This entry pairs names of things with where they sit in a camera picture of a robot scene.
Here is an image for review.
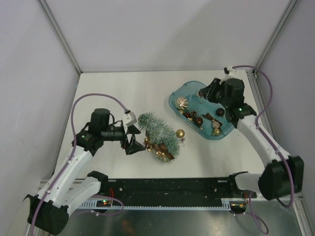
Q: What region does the dark brown bauble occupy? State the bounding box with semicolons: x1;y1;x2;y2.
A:
216;108;225;117

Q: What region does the small gold glitter bauble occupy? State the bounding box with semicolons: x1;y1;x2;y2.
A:
176;129;185;138

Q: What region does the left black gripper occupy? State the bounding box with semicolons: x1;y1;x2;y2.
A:
101;124;145;154

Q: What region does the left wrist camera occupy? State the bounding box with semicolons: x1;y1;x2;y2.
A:
122;110;137;134

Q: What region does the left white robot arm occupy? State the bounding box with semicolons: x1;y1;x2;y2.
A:
27;108;145;236

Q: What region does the gold glitter bauble right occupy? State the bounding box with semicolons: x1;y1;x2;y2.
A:
212;128;221;136

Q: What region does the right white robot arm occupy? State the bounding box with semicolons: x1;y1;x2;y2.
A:
198;78;304;200

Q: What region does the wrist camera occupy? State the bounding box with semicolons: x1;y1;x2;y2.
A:
122;110;137;134
220;66;238;84

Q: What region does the small frosted pine cone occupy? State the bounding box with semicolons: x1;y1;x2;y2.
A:
190;111;197;118

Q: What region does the small frosted christmas tree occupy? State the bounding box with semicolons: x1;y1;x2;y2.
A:
138;112;181;163

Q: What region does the teal plastic bin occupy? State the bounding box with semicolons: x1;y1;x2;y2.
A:
168;81;234;140

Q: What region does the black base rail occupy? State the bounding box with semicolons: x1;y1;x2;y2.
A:
100;176;250;207

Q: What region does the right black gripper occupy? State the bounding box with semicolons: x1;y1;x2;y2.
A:
201;78;231;108

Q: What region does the grey cable duct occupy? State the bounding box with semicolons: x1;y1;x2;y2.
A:
78;199;247;211

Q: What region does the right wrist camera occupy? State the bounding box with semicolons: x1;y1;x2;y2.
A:
220;66;238;84

